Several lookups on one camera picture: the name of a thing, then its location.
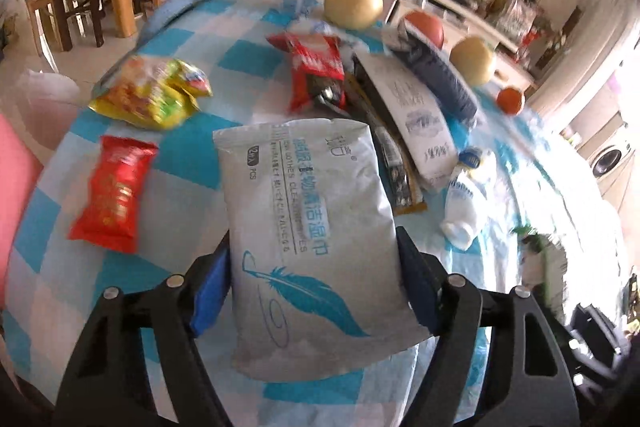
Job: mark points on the white bag lined bin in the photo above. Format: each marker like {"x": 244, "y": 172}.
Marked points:
{"x": 45, "y": 107}

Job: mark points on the white flattened milk carton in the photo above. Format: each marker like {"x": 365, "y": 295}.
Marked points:
{"x": 420, "y": 127}

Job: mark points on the small yellow pear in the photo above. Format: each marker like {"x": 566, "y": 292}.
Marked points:
{"x": 472, "y": 59}

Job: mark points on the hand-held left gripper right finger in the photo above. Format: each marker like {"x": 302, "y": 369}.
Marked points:
{"x": 417, "y": 287}

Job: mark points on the red apple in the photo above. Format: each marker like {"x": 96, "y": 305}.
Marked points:
{"x": 430, "y": 27}

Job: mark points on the yellow green snack packet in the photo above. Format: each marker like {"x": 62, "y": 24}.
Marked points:
{"x": 145, "y": 99}

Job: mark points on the brown stick sachet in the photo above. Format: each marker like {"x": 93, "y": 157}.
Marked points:
{"x": 397, "y": 172}

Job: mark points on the small white yogurt bottle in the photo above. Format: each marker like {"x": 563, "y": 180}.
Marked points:
{"x": 465, "y": 207}

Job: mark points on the blue checkered tablecloth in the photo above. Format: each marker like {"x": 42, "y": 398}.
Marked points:
{"x": 225, "y": 22}

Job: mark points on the orange persimmon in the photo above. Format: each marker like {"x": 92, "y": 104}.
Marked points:
{"x": 510, "y": 101}

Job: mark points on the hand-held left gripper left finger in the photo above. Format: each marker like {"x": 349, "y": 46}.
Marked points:
{"x": 210, "y": 292}

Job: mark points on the white television cabinet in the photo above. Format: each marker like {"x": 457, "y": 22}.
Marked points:
{"x": 450, "y": 2}

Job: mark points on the white washing machine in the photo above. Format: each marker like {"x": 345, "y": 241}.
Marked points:
{"x": 610, "y": 157}

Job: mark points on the white wet wipes pack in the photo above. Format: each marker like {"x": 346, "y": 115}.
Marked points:
{"x": 310, "y": 217}

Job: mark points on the dark blue plastic wrapper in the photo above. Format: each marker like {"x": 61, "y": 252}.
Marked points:
{"x": 440, "y": 77}

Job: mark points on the pink plastic bin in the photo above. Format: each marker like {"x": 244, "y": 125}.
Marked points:
{"x": 12, "y": 187}

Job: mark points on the red black snack packet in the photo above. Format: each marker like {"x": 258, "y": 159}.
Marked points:
{"x": 312, "y": 57}

